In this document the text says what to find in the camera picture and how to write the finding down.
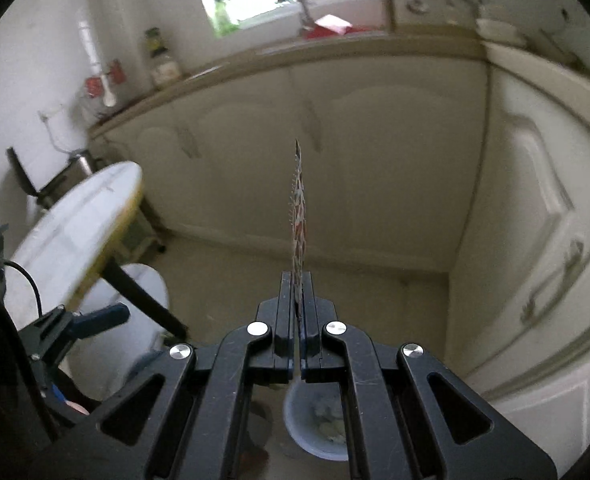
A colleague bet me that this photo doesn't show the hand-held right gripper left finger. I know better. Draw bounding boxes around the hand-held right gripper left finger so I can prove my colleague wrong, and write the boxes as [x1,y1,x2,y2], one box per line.
[30,270,296,480]

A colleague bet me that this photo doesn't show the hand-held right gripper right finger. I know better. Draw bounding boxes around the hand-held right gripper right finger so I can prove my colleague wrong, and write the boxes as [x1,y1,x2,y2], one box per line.
[299,270,558,480]

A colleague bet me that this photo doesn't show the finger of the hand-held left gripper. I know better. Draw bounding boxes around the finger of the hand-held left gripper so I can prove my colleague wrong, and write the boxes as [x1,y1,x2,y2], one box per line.
[70,302,132,341]
[19,306,78,366]

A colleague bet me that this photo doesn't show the red checked wrapper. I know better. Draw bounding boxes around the red checked wrapper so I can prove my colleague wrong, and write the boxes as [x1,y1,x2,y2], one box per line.
[287,139,310,318]

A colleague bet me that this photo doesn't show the round marble table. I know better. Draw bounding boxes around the round marble table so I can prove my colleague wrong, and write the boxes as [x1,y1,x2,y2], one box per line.
[2,160,191,341]

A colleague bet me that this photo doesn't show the steel rice cooker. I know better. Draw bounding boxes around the steel rice cooker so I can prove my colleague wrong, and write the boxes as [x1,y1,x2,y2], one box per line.
[6,147,103,211]

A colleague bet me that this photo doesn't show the cream base cabinets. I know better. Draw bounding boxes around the cream base cabinets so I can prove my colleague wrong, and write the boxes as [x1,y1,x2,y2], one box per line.
[90,55,590,411]

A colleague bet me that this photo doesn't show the red utensil rack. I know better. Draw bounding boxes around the red utensil rack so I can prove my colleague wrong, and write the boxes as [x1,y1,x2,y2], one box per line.
[82,60,128,121]

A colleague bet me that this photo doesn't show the glass jar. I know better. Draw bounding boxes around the glass jar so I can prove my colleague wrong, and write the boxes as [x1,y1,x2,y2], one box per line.
[151,52,182,90]

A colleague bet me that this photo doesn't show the beige countertop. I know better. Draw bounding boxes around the beige countertop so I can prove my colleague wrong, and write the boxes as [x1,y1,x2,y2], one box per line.
[87,27,590,141]

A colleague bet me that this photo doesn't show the yellow black jar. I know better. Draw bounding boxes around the yellow black jar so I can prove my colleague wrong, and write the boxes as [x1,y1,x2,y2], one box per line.
[144,27,166,56]

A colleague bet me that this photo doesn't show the red basin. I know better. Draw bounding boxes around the red basin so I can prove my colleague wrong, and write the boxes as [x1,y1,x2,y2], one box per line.
[302,14,356,38]

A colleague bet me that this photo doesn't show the green soap bottle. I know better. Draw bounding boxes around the green soap bottle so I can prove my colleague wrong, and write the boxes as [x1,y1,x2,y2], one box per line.
[212,0,238,36]

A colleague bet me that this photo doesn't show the black cable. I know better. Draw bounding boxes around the black cable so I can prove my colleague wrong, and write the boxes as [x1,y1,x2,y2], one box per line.
[4,259,44,318]

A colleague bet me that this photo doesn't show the white wall pipe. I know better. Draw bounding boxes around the white wall pipe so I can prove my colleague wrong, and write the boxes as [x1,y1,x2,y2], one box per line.
[79,19,106,78]

